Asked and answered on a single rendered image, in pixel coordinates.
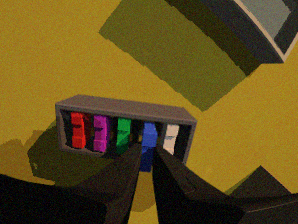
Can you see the beige fuse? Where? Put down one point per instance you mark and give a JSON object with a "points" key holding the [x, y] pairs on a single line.
{"points": [[168, 136]]}

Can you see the green fuse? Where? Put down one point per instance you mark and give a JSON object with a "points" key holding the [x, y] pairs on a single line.
{"points": [[123, 135]]}

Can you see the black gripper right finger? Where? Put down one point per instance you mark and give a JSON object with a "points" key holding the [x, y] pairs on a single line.
{"points": [[182, 197]]}

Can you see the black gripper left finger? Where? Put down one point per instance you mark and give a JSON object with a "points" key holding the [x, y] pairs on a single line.
{"points": [[104, 198]]}

